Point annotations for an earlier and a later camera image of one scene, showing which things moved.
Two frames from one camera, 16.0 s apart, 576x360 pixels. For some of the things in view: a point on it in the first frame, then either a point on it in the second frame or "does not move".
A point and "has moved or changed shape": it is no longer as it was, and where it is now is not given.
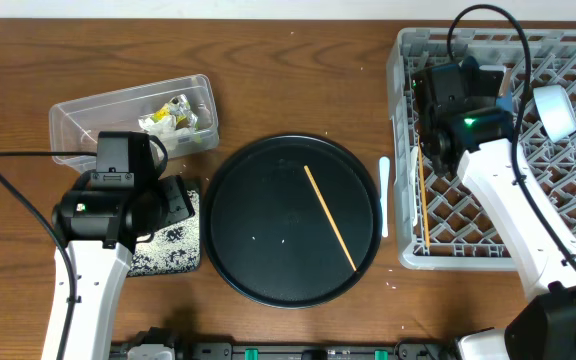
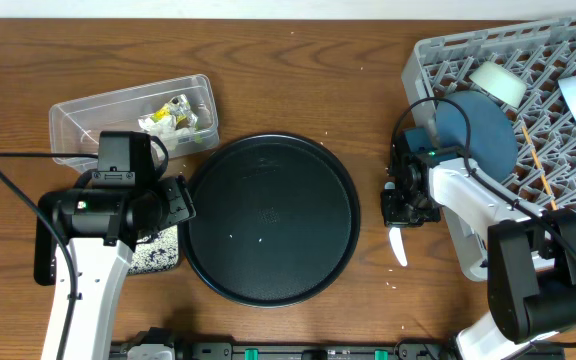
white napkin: x=164 y=128 does not move
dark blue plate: x=490 y=79 has moved or changed shape
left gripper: x=184 y=205 does not move
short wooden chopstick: x=330 y=216 -> x=539 y=167
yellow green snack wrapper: x=180 y=108 does not move
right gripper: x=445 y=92 -> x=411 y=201
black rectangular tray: x=176 y=244 -> x=47 y=240
